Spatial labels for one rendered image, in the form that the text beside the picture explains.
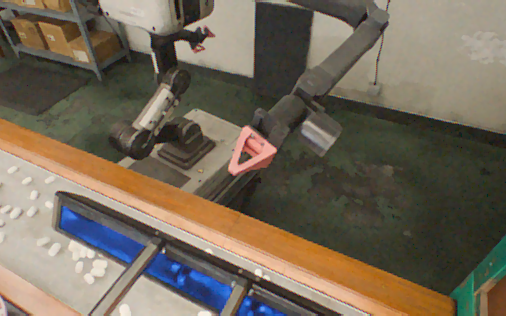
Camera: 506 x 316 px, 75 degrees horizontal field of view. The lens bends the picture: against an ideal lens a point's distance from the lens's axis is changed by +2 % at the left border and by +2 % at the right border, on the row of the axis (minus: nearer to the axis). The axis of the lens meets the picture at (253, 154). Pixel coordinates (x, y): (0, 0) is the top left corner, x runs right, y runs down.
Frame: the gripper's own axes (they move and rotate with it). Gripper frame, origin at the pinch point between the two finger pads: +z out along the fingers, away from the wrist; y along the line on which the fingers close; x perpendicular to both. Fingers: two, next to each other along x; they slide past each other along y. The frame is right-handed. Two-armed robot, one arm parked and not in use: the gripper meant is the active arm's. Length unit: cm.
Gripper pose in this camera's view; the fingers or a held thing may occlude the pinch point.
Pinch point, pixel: (234, 168)
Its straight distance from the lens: 50.3
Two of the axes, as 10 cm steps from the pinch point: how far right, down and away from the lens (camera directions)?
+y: -2.8, 5.6, 7.8
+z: -5.5, 5.7, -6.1
